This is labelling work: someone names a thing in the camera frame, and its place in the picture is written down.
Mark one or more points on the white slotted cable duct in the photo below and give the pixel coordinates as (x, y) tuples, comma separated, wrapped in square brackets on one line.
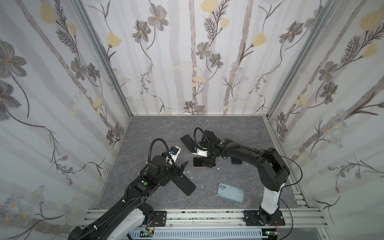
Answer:
[(199, 234)]

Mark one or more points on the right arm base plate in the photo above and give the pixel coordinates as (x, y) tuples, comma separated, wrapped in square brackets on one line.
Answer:
[(257, 218)]

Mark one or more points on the black phone purple edge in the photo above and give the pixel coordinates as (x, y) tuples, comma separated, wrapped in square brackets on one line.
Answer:
[(189, 143)]

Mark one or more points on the light blue phone case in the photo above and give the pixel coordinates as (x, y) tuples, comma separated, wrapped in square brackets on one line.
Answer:
[(231, 193)]

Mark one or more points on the black phone upper middle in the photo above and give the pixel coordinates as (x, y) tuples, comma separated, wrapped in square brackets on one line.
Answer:
[(214, 140)]

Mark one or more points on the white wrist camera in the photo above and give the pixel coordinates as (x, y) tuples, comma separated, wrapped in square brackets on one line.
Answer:
[(199, 152), (173, 154)]

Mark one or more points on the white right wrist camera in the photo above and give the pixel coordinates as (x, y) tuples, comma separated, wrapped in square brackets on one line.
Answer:
[(199, 152)]

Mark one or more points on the black phone right side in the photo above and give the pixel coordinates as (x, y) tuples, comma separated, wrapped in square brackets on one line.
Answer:
[(236, 161)]

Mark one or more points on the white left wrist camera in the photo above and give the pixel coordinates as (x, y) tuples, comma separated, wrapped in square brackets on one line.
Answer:
[(173, 154)]

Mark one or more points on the black phone case lower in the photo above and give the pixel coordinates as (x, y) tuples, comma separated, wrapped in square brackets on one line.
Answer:
[(184, 184)]

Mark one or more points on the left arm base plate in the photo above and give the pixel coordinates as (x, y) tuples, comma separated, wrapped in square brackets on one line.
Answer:
[(156, 219)]

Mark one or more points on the pink phone case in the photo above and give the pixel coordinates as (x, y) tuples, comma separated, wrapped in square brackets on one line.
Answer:
[(201, 163)]

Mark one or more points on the black phone blue edge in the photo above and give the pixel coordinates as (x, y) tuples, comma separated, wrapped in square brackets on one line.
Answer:
[(199, 162)]

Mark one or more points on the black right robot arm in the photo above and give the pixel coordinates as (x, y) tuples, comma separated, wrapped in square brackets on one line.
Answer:
[(272, 168)]

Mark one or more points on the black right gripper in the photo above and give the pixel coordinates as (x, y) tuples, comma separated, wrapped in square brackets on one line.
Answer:
[(205, 146)]

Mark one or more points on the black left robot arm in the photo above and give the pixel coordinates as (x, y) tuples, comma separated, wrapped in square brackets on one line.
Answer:
[(131, 211)]

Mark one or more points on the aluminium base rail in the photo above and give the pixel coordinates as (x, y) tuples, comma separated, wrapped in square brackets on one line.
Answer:
[(301, 223)]

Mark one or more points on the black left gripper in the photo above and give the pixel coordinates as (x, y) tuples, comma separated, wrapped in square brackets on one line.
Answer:
[(175, 169)]

